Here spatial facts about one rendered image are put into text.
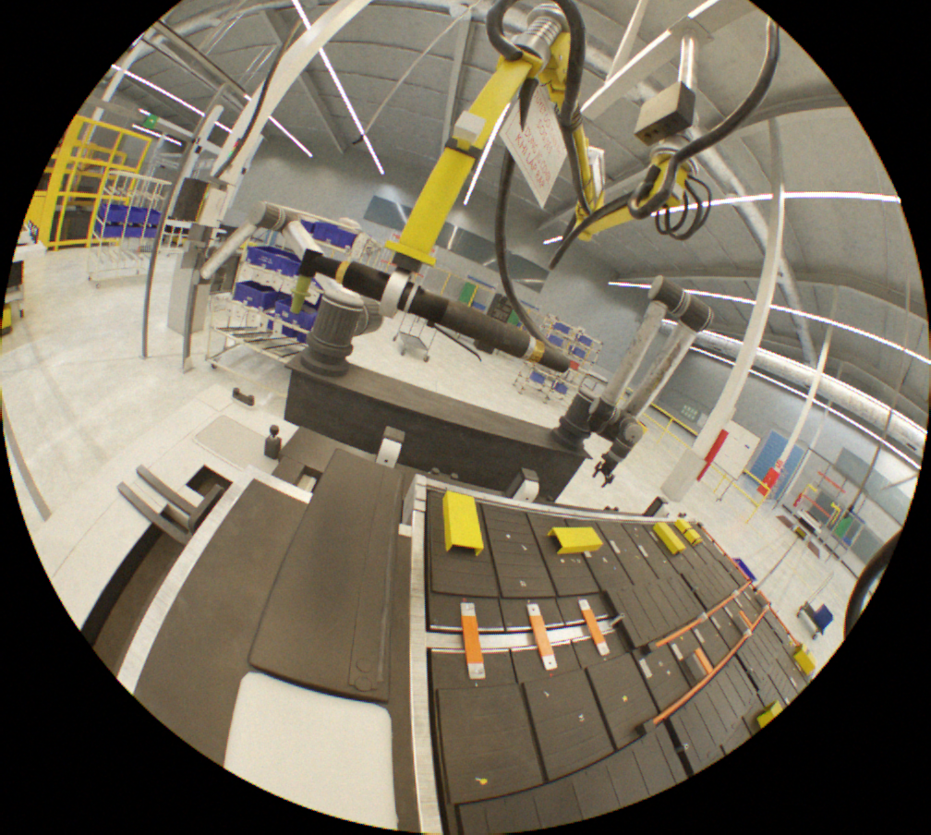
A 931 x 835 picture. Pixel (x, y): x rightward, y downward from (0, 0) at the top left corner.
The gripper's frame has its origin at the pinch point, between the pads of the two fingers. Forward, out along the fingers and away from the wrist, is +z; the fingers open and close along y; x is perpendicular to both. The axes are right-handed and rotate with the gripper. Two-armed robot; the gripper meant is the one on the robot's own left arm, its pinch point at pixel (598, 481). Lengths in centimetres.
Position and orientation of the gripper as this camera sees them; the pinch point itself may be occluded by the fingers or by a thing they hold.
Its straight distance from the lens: 163.2
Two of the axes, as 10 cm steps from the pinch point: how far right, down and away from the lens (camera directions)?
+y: -1.9, -3.4, 9.2
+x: -8.9, -3.3, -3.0
